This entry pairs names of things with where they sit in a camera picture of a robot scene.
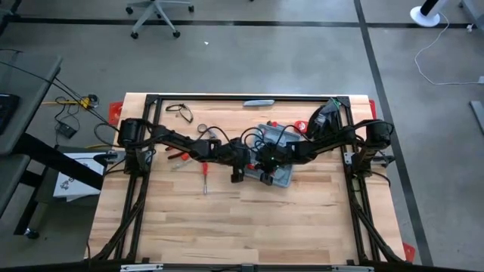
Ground black clamp with grey bracket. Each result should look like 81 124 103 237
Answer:
92 150 128 166

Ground red handled screwdriver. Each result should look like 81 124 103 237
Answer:
201 162 209 196

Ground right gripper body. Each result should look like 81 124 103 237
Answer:
255 141 293 172

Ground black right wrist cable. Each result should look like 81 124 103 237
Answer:
271 123 315 147

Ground white floor cable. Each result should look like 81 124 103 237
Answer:
414 13 484 86

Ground silver rail bracket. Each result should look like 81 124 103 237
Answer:
119 263 165 272
331 265 375 272

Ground white round-base floor stand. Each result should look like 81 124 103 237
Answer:
410 0 449 28

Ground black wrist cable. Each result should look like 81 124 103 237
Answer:
200 125 266 149
271 123 315 147

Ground grey metal table leg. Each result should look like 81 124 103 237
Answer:
459 0 484 23

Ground grey plastic tool case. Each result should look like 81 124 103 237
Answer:
244 123 303 189

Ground yellow cable with plug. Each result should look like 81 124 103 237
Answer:
41 97 92 110

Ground red handled pliers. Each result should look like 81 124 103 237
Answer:
166 145 188 161

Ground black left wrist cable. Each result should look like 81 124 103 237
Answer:
200 125 266 149

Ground black table edge rail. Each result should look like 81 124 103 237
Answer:
0 259 484 272

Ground black floor cable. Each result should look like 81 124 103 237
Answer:
0 60 109 122

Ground clear safety glasses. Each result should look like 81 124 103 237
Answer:
165 103 194 124

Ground office chair base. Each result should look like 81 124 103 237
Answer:
126 0 196 39

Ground black work gloves pair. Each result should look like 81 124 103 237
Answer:
306 98 341 139

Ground grey metal floor foot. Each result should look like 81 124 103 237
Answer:
470 100 484 134

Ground black side table legs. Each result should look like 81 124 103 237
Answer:
13 131 105 240

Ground black keyboard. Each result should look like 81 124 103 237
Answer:
0 93 20 135

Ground black aluminium table frame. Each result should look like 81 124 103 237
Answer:
90 93 408 265

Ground white cardboard box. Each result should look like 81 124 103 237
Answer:
52 152 105 199

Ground low grey side table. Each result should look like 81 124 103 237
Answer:
0 153 32 219

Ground grey utility knife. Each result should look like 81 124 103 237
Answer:
243 98 276 108

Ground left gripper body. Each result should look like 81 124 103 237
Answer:
222 138 253 170

